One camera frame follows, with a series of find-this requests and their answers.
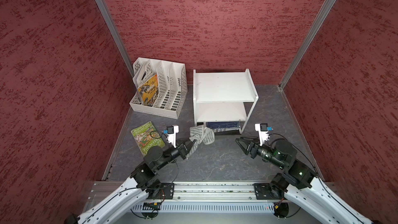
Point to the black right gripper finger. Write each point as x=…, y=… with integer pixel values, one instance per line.
x=248, y=140
x=246, y=148

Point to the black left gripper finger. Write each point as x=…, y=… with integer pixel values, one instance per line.
x=192, y=150
x=188, y=144

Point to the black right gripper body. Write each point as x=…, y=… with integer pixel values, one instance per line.
x=266, y=153

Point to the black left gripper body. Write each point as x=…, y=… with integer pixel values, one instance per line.
x=172, y=153

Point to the grey patterned cloth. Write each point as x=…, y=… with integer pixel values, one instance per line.
x=202, y=134

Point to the white two-tier bookshelf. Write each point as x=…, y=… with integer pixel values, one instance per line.
x=223, y=97

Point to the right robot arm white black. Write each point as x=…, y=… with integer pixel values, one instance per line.
x=300, y=184

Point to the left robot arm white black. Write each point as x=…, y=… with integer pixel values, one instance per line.
x=143, y=183

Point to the green illustrated book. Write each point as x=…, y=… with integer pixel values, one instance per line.
x=146, y=137

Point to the yellow illustrated children's book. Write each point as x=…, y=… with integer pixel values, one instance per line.
x=149, y=91

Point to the white plastic file organizer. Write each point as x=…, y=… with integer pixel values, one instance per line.
x=172, y=83

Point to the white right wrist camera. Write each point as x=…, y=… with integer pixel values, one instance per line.
x=264, y=132

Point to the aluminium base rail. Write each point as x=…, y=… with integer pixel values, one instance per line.
x=190, y=191

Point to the white slotted cable duct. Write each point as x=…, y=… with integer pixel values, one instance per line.
x=206, y=207

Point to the right aluminium corner post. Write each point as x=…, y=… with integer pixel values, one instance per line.
x=312, y=32

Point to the aluminium corner post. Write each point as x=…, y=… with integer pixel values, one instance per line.
x=115, y=34
x=312, y=32

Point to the left aluminium corner post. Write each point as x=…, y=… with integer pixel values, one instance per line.
x=115, y=34

